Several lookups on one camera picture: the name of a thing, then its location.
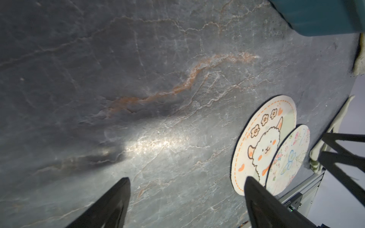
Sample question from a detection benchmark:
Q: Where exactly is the teal plastic storage box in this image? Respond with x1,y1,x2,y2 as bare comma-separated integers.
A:
270,0,365,37

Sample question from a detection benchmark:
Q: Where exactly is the butterfly cream coaster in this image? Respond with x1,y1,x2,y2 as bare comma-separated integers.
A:
266,124,310,196

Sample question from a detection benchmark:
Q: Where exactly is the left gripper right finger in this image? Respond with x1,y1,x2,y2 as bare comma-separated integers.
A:
244,177,316,228

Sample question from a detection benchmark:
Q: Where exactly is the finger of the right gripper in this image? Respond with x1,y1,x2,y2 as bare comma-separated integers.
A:
321,132,365,156
318,152,365,206

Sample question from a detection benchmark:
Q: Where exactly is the alpaca cream coaster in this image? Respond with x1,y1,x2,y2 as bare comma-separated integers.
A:
231,95,297,196

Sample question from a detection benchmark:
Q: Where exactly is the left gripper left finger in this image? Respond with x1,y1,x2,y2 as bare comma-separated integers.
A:
67,177,131,228

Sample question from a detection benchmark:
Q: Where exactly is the white work glove far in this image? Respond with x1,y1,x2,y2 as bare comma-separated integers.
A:
353,33,365,76

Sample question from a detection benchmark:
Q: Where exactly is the white grey glove near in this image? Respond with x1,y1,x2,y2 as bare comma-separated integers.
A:
309,95,355,174

